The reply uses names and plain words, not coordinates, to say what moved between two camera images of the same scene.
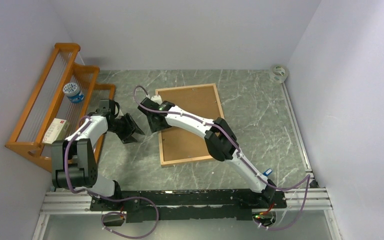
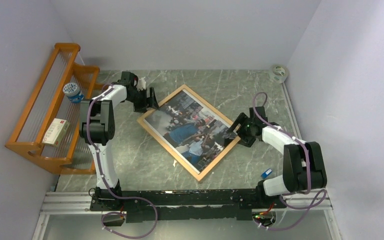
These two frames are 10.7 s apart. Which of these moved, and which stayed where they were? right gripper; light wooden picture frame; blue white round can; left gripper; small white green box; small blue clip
Moved: light wooden picture frame; right gripper; left gripper
Stayed: blue white round can; small white green box; small blue clip
